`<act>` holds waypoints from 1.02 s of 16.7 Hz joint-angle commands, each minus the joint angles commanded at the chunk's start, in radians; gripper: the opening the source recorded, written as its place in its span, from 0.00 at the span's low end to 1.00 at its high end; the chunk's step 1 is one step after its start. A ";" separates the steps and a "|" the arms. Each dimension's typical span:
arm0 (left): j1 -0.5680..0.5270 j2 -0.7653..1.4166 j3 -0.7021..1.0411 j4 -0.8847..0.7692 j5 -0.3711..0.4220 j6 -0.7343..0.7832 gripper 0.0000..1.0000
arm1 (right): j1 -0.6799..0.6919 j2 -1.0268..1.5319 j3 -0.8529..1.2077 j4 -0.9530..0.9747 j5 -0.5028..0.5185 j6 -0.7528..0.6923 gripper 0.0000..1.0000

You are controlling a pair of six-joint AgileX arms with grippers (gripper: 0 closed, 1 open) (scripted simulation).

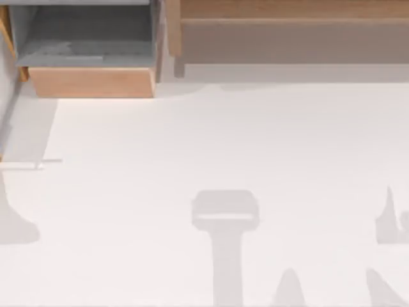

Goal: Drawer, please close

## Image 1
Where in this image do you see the pale wooden drawer front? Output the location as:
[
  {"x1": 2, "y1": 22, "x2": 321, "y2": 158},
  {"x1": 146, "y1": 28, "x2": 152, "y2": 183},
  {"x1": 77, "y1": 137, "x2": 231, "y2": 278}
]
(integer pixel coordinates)
[{"x1": 27, "y1": 66, "x2": 156, "y2": 98}]

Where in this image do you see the pulled-out drawer with grey inside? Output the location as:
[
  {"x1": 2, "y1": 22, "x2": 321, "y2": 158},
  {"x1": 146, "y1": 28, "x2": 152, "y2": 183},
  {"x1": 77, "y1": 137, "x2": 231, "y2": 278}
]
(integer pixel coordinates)
[{"x1": 8, "y1": 0, "x2": 167, "y2": 84}]

